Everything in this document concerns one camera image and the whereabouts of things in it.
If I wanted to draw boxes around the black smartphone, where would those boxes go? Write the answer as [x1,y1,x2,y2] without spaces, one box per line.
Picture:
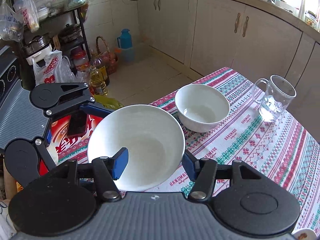
[67,111,88,137]

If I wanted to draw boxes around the yellow cooking oil bottle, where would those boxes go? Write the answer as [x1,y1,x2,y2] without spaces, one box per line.
[90,66,108,96]

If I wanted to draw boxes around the blue thermos jug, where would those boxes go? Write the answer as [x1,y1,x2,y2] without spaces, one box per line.
[117,29,133,49]

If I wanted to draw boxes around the red snack package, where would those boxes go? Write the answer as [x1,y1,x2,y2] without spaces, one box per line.
[47,115,102,166]

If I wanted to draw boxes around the wicker basket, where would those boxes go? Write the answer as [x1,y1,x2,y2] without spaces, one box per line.
[95,36,118,75]

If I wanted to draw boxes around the red white plastic bag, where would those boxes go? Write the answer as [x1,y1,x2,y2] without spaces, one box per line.
[32,50,62,86]

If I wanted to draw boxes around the small white bowl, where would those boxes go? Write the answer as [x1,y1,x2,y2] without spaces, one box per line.
[175,83,230,133]

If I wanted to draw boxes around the white plate with fruit print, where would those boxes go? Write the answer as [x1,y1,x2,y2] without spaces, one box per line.
[292,228,317,240]

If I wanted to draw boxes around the hanging clear plastic bag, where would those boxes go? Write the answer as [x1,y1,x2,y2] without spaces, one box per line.
[14,0,40,33]

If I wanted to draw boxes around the clear glass mug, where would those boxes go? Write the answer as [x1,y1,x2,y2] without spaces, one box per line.
[252,75,297,122]

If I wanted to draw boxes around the large white bowl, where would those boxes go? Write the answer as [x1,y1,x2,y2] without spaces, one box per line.
[87,105,185,191]

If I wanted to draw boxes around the black cooking pot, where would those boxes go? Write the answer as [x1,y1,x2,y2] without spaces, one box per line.
[58,24,81,43]

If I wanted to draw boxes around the black metal shelf rack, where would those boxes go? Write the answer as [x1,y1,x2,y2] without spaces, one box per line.
[8,0,90,55]

